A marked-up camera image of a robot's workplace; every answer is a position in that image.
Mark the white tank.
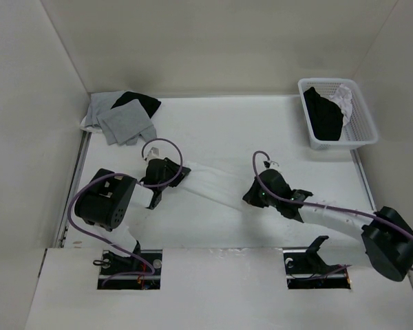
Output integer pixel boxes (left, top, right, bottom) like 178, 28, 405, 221
329, 84, 353, 127
182, 162, 253, 212

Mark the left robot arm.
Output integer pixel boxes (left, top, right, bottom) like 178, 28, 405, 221
74, 157, 191, 274

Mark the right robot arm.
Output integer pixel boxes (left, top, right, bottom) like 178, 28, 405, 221
242, 168, 413, 282

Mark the folded black tank top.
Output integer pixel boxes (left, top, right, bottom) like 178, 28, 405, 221
112, 91, 162, 118

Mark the black tank top in basket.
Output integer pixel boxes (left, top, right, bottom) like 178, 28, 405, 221
304, 87, 343, 141

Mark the lower grey folded tank top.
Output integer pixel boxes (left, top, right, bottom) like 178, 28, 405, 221
80, 91, 125, 132

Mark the crumpled white tank top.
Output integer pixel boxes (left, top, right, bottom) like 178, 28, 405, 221
329, 84, 353, 127

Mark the white plastic basket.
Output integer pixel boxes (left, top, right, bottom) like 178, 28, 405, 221
297, 78, 379, 151

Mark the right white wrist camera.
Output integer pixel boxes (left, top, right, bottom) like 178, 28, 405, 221
263, 160, 280, 171

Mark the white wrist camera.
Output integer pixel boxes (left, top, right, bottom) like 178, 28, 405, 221
263, 160, 280, 171
145, 147, 161, 162

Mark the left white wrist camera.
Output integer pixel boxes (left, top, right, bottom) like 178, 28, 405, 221
145, 147, 161, 162

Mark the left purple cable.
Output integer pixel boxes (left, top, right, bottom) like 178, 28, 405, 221
67, 137, 184, 288

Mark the purple cable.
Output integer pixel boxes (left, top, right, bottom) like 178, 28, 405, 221
67, 137, 184, 288
252, 150, 413, 274

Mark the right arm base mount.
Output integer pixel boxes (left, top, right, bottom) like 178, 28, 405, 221
282, 235, 351, 289

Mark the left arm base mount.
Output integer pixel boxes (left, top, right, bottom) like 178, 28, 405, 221
93, 250, 163, 291

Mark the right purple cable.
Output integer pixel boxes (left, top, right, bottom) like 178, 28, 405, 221
252, 150, 413, 274

